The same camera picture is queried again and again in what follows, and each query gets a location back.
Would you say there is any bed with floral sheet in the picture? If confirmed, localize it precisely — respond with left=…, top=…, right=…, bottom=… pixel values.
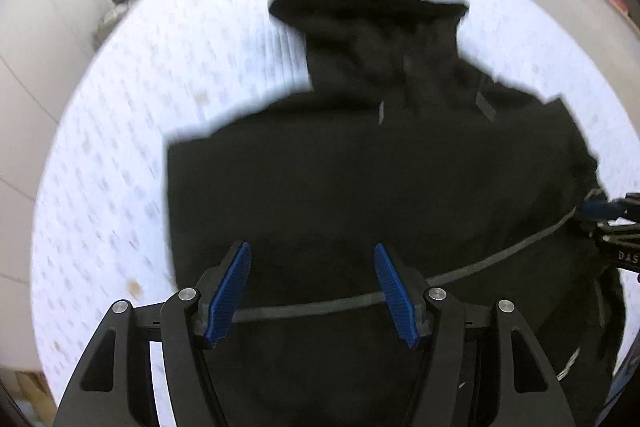
left=30, top=0, right=640, bottom=408

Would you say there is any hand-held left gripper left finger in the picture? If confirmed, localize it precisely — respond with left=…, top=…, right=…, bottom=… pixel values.
left=52, top=241, right=253, bottom=427

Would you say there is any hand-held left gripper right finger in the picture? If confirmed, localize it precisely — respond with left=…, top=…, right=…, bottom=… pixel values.
left=372, top=242, right=576, bottom=427

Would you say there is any white wardrobe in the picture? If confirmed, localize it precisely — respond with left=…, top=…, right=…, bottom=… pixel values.
left=0, top=0, right=156, bottom=373

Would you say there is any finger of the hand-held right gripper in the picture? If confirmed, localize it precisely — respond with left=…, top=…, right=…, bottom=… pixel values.
left=575, top=193, right=640, bottom=228

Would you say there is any black jacket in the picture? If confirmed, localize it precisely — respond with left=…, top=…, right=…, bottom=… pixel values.
left=165, top=0, right=628, bottom=427

